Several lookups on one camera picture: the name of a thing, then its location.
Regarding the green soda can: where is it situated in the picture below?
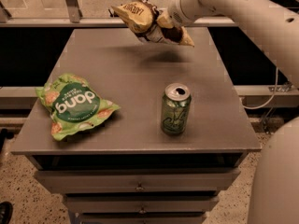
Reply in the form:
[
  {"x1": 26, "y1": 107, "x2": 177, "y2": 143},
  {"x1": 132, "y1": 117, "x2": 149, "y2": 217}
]
[{"x1": 161, "y1": 83, "x2": 192, "y2": 135}]

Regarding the brown chip bag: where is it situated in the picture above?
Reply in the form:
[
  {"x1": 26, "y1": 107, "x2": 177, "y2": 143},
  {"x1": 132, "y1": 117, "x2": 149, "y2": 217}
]
[{"x1": 113, "y1": 0, "x2": 194, "y2": 47}]

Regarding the grey drawer cabinet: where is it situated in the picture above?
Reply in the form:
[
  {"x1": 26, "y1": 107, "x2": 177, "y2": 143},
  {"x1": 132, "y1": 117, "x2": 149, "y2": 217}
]
[{"x1": 12, "y1": 27, "x2": 260, "y2": 224}]

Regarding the green dang chip bag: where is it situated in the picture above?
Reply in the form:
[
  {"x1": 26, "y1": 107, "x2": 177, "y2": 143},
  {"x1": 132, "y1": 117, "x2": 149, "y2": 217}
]
[{"x1": 36, "y1": 73, "x2": 120, "y2": 141}]

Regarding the metal window frame rail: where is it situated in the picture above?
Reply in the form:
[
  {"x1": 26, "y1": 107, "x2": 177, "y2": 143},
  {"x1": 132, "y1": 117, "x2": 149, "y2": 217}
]
[{"x1": 0, "y1": 0, "x2": 237, "y2": 28}]

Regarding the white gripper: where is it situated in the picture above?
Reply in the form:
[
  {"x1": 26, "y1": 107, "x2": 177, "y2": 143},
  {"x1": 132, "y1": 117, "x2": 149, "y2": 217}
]
[{"x1": 156, "y1": 0, "x2": 205, "y2": 29}]

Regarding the black shoe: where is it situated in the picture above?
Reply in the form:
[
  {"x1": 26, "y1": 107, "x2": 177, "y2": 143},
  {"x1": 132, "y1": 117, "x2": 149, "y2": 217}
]
[{"x1": 0, "y1": 202, "x2": 13, "y2": 224}]

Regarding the white cable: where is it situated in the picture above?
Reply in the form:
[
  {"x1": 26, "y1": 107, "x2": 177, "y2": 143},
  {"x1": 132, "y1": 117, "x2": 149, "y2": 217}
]
[{"x1": 242, "y1": 66, "x2": 279, "y2": 110}]

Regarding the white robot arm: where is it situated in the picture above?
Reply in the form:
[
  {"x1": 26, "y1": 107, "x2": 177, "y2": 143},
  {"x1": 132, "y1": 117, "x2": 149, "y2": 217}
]
[{"x1": 159, "y1": 0, "x2": 299, "y2": 224}]

